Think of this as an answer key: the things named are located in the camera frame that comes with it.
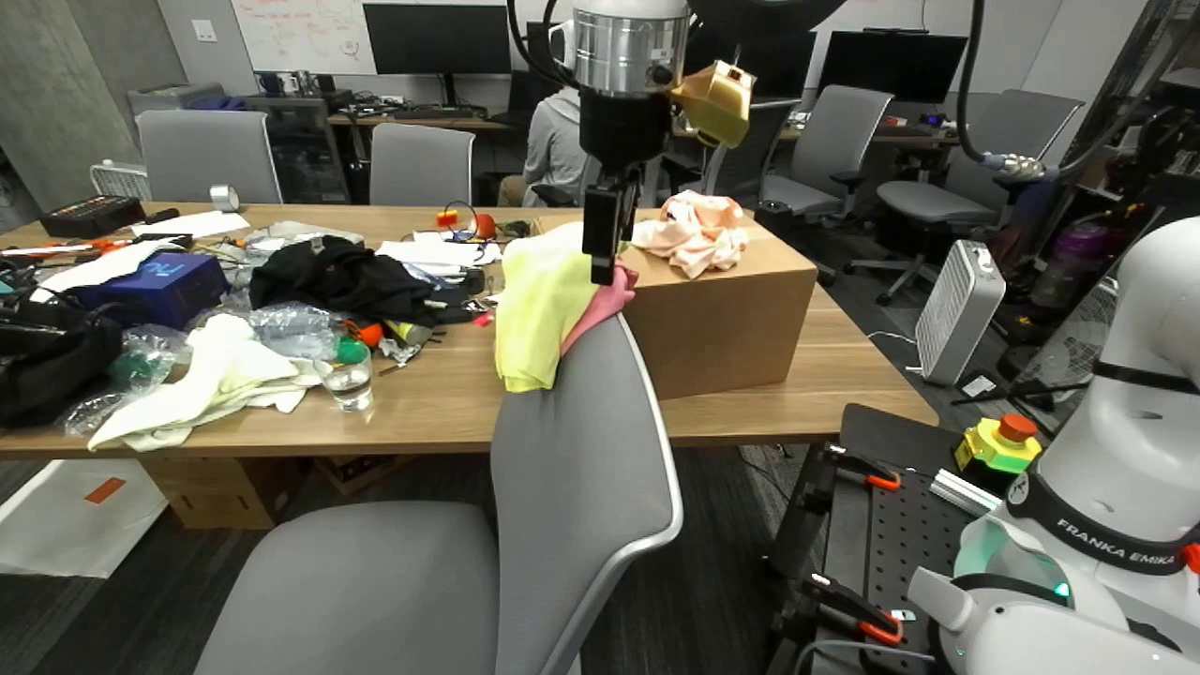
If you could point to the white space heater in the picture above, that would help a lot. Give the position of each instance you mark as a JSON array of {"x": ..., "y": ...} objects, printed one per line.
[{"x": 959, "y": 311}]

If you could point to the grey chair far right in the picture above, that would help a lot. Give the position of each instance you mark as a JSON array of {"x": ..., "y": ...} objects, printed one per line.
[{"x": 972, "y": 186}]

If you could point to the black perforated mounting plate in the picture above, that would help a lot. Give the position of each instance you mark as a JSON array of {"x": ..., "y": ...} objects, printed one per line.
[{"x": 858, "y": 521}]

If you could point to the grey chair far left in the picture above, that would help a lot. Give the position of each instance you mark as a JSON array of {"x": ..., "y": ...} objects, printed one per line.
[{"x": 191, "y": 151}]

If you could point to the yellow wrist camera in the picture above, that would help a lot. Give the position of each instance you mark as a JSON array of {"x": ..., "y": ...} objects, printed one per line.
[{"x": 719, "y": 101}]

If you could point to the pink cloth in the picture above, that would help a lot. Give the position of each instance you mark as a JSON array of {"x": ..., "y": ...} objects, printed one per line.
[{"x": 607, "y": 301}]

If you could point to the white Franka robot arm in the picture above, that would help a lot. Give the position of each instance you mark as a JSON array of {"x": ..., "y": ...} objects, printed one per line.
[{"x": 1091, "y": 563}]

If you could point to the brown cardboard box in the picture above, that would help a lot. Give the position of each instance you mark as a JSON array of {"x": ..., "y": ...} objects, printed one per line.
[{"x": 714, "y": 311}]

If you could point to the peach orange shirt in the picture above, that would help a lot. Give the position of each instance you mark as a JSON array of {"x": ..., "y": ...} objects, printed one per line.
[{"x": 698, "y": 230}]

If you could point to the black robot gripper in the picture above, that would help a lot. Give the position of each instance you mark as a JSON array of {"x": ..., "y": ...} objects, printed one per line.
[{"x": 621, "y": 133}]

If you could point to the black clothing pile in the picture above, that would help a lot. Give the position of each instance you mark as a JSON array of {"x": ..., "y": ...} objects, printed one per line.
[{"x": 349, "y": 278}]

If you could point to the grey mesh office chair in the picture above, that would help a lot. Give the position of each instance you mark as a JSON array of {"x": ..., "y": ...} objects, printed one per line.
[{"x": 584, "y": 486}]

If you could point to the black computer monitor left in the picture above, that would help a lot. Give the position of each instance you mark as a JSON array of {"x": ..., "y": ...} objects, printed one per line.
[{"x": 436, "y": 38}]

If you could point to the lime green shirt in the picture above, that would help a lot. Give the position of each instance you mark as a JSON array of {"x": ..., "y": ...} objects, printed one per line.
[{"x": 546, "y": 288}]

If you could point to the black bag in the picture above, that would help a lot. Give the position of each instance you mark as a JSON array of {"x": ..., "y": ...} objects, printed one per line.
[{"x": 51, "y": 352}]

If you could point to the red emergency stop button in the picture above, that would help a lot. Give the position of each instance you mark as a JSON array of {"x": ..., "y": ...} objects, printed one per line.
[{"x": 1001, "y": 442}]

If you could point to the white cloth on table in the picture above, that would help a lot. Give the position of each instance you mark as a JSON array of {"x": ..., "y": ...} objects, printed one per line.
[{"x": 232, "y": 370}]

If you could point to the grey chair behind table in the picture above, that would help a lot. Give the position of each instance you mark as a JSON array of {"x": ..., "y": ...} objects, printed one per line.
[{"x": 422, "y": 165}]

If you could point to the blue box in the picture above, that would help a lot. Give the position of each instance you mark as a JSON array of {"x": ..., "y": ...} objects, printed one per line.
[{"x": 169, "y": 288}]

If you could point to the seated person grey shirt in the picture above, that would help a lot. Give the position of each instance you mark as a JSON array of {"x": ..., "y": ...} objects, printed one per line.
[{"x": 556, "y": 162}]

